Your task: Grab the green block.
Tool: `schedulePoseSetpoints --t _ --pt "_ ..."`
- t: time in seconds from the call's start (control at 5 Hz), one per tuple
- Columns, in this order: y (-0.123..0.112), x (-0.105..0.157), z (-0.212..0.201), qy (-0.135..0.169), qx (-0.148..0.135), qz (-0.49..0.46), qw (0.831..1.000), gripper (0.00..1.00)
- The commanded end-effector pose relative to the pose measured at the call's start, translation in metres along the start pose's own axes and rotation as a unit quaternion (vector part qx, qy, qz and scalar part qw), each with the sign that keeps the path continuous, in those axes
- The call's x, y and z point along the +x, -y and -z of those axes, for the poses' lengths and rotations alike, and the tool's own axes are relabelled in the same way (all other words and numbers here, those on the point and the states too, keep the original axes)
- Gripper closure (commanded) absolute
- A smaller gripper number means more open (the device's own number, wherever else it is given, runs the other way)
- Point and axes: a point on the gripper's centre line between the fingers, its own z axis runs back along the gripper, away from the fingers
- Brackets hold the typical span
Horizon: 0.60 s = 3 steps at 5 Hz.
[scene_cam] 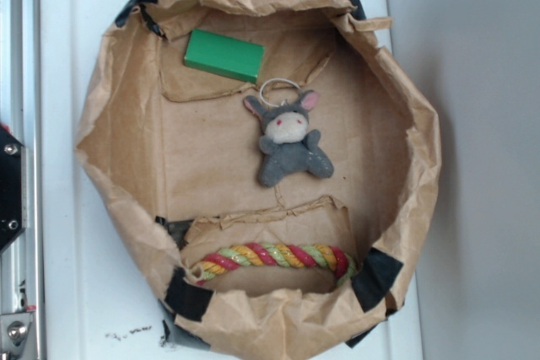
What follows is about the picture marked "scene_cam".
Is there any green rectangular block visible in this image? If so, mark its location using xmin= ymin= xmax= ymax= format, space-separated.
xmin=184 ymin=30 xmax=264 ymax=83

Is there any grey plush donkey toy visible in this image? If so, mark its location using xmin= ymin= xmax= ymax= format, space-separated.
xmin=243 ymin=78 xmax=334 ymax=187

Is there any brown paper bag bin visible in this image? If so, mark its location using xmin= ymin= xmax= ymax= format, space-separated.
xmin=76 ymin=0 xmax=441 ymax=359

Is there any white plastic tray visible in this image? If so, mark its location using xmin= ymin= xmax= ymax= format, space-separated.
xmin=38 ymin=0 xmax=424 ymax=360

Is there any black mounting plate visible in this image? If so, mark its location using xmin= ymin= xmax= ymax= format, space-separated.
xmin=1 ymin=124 xmax=25 ymax=254

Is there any multicolour twisted rope ring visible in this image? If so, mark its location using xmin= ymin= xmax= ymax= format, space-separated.
xmin=189 ymin=242 xmax=358 ymax=287

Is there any aluminium frame rail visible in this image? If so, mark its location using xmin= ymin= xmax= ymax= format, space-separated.
xmin=1 ymin=0 xmax=46 ymax=359

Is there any metal corner bracket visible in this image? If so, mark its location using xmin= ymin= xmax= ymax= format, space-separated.
xmin=1 ymin=312 xmax=34 ymax=356

